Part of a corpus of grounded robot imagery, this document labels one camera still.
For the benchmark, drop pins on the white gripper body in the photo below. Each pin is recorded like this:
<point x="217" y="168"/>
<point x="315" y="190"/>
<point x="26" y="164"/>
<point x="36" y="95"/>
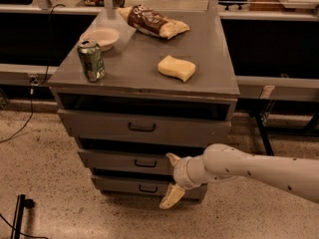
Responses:
<point x="181" y="174"/>

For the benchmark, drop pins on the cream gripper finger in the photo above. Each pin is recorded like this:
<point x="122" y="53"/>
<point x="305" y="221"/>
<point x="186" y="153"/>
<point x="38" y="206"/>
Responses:
<point x="173" y="195"/>
<point x="173" y="159"/>

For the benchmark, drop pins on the grey drawer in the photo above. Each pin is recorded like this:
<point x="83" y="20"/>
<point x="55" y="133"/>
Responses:
<point x="126" y="161"/>
<point x="144" y="129"/>
<point x="153" y="188"/>

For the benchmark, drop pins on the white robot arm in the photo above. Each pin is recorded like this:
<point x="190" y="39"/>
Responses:
<point x="298" y="176"/>

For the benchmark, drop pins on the grey bottom drawer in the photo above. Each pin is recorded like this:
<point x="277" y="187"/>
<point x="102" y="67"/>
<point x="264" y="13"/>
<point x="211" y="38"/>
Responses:
<point x="153" y="188"/>

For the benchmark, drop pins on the grey top drawer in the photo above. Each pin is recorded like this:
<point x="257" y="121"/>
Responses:
<point x="144" y="129"/>

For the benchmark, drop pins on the grey metal drawer cabinet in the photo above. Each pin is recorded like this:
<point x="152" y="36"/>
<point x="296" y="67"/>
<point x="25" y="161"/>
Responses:
<point x="133" y="85"/>

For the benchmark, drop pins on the black table leg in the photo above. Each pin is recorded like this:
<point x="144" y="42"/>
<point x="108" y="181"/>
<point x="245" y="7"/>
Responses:
<point x="263" y="134"/>

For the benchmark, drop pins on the yellow sponge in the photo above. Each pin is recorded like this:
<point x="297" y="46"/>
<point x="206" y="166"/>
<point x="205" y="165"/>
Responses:
<point x="176" y="68"/>

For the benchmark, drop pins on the green soda can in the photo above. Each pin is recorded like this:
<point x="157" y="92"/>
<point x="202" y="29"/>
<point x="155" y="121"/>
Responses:
<point x="91" y="58"/>

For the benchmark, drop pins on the white shallow bowl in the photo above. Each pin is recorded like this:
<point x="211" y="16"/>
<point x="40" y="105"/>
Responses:
<point x="106" y="37"/>

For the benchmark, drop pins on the brown chip bag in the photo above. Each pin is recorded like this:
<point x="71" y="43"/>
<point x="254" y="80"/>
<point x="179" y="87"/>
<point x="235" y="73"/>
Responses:
<point x="151" y="22"/>

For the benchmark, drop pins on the black stand lower left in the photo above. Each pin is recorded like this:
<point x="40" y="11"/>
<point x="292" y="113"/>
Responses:
<point x="22" y="203"/>

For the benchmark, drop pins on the grey long bench rail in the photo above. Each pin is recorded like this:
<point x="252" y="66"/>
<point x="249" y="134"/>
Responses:
<point x="279" y="89"/>

